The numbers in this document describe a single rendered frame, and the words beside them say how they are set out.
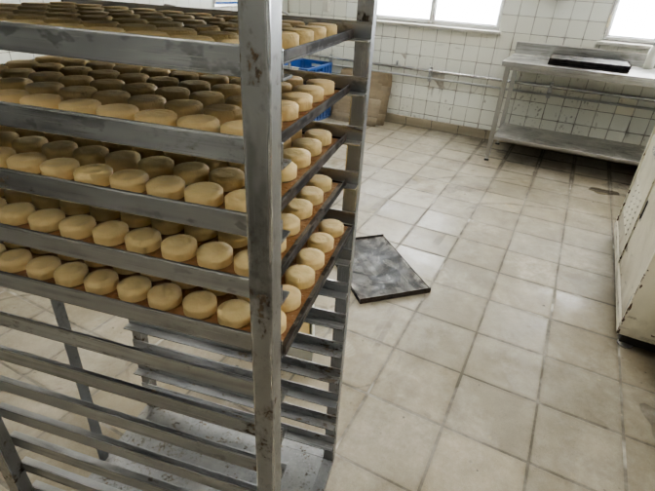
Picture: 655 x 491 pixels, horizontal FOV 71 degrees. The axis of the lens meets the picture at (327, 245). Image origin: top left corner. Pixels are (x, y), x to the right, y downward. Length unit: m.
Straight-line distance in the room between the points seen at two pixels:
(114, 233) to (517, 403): 1.67
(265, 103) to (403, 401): 1.57
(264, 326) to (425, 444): 1.28
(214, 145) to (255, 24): 0.14
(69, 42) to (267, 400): 0.49
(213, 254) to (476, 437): 1.41
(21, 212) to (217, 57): 0.46
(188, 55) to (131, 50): 0.07
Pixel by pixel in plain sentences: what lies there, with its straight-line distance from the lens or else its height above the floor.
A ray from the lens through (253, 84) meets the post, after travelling 0.45.
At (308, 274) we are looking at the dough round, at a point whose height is 0.97.
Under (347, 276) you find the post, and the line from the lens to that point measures 1.05.
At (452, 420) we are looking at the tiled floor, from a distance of 1.89.
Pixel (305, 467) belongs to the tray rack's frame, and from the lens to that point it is 1.50.
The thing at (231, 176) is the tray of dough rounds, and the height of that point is 1.15.
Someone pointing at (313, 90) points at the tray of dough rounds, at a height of 1.24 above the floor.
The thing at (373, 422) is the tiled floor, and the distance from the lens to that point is 1.81.
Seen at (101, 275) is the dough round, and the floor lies 0.97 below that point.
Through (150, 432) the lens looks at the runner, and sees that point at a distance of 0.92.
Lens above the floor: 1.39
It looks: 30 degrees down
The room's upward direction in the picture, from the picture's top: 3 degrees clockwise
